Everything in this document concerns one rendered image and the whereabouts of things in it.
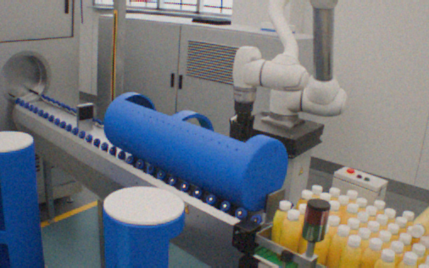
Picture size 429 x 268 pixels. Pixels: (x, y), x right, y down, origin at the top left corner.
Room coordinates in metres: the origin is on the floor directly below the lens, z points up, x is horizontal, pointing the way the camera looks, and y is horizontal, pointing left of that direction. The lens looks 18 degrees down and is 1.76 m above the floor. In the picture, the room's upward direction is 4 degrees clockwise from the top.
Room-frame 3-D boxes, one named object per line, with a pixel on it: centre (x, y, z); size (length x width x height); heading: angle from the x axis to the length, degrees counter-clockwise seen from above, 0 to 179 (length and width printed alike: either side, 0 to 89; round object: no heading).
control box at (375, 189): (1.66, -0.59, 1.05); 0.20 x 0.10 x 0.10; 47
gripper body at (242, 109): (1.79, -0.10, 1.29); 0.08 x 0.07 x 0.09; 137
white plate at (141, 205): (1.44, 0.23, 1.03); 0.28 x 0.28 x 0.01
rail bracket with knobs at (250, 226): (1.41, -0.13, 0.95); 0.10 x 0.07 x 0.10; 137
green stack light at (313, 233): (1.06, -0.28, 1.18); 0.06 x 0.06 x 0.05
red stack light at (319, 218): (1.06, -0.28, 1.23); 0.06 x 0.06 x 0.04
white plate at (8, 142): (1.94, 0.99, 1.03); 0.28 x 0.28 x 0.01
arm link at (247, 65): (1.79, -0.11, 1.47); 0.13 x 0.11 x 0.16; 64
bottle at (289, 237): (1.36, -0.27, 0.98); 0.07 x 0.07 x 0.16
